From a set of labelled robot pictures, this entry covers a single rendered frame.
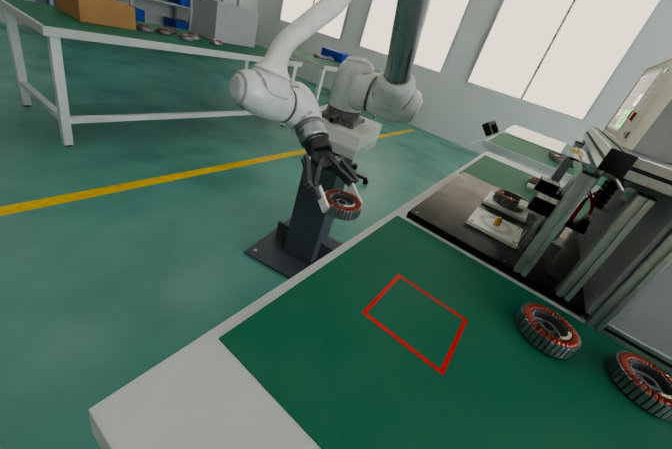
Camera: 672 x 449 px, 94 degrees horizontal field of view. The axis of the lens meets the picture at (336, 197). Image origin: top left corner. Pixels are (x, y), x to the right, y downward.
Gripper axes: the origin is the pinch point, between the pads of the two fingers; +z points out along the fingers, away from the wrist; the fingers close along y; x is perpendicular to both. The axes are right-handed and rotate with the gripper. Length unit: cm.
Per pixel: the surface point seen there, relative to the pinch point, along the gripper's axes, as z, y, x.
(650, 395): 58, -19, 33
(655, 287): 45, -35, 39
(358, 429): 41, 30, 20
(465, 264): 27.1, -19.3, 12.7
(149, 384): 26, 50, 11
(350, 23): -464, -373, -189
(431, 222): 13.0, -22.5, 7.3
